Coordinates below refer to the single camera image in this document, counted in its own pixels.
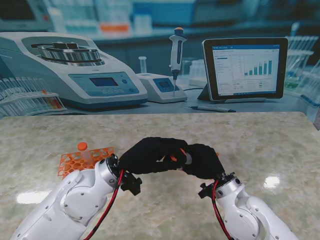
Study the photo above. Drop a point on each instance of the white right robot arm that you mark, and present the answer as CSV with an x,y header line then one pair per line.
x,y
252,212

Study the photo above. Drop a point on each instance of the orange tube cap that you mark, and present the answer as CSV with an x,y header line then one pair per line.
x,y
82,146
175,156

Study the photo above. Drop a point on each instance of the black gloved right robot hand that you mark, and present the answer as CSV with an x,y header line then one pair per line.
x,y
205,162

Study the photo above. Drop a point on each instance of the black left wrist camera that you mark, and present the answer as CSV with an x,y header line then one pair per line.
x,y
131,185

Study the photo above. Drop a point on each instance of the empty orange test tube rack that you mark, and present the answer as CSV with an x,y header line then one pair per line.
x,y
72,162

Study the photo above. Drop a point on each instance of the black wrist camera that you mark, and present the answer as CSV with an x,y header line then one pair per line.
x,y
206,190
131,185

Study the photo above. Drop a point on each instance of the printed laboratory backdrop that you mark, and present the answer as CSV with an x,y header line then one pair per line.
x,y
150,50

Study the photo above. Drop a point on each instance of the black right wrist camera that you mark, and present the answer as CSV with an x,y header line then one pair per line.
x,y
206,190

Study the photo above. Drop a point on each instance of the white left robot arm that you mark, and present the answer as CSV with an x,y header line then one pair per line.
x,y
65,202

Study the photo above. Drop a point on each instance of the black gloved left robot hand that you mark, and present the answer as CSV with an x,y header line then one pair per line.
x,y
145,157

